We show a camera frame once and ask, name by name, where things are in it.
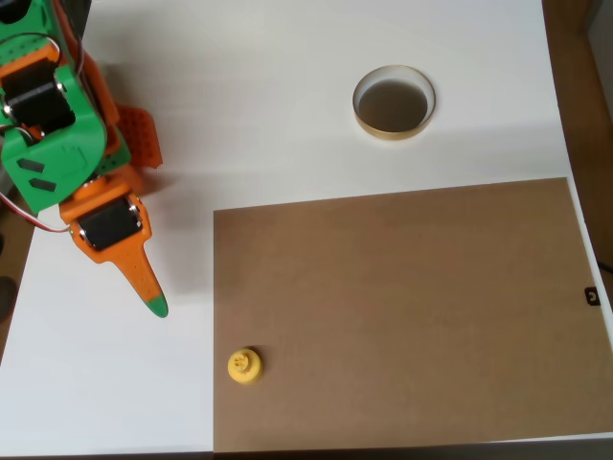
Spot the small yellow peg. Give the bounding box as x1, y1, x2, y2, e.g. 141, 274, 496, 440
226, 347, 264, 385

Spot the round shallow tin dish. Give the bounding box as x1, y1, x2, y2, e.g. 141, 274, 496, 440
352, 64, 438, 143

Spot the brown rectangular board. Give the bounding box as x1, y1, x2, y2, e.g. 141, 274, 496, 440
212, 176, 601, 454

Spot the white red servo cable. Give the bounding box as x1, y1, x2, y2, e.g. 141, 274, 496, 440
0, 191, 74, 235

